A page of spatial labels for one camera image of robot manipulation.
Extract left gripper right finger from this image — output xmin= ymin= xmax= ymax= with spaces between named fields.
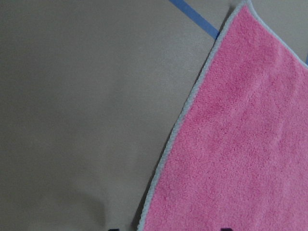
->
xmin=220 ymin=227 xmax=233 ymax=231

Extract pink towel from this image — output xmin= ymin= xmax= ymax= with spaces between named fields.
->
xmin=138 ymin=0 xmax=308 ymax=231

